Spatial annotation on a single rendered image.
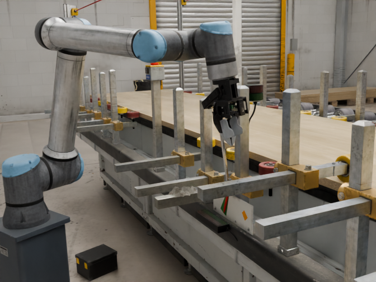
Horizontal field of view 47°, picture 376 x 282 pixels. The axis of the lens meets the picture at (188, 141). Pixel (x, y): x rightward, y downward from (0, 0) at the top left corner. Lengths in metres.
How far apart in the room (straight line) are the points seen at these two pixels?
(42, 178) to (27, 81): 7.27
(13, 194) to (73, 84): 0.50
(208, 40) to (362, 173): 0.57
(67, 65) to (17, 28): 7.33
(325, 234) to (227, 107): 0.54
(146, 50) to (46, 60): 7.90
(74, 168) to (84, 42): 0.70
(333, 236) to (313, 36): 10.12
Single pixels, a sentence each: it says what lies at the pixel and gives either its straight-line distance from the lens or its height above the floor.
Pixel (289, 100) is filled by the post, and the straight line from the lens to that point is 1.20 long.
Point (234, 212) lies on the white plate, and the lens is 1.51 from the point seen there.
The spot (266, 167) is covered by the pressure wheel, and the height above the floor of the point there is 0.91.
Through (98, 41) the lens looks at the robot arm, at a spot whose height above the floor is 1.32.
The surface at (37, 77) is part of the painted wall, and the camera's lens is 9.11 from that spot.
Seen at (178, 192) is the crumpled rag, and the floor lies 0.87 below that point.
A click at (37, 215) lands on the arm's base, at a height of 0.64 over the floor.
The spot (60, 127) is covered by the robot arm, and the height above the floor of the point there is 0.99.
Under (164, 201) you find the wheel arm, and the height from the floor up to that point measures 0.85.
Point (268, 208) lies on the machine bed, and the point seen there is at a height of 0.68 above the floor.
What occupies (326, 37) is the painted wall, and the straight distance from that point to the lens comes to 11.70.
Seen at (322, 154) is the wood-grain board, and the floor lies 0.90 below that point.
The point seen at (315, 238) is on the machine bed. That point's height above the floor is 0.66.
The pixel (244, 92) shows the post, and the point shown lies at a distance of 1.41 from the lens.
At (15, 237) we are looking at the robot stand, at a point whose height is 0.60.
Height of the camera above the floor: 1.29
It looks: 12 degrees down
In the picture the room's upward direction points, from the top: 2 degrees counter-clockwise
